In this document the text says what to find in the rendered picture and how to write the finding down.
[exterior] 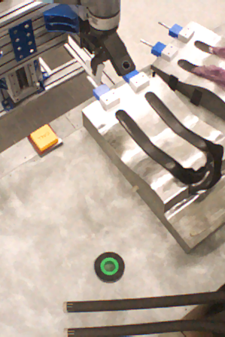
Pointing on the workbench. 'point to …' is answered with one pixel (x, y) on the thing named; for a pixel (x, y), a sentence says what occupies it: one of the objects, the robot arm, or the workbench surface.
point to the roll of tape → (107, 263)
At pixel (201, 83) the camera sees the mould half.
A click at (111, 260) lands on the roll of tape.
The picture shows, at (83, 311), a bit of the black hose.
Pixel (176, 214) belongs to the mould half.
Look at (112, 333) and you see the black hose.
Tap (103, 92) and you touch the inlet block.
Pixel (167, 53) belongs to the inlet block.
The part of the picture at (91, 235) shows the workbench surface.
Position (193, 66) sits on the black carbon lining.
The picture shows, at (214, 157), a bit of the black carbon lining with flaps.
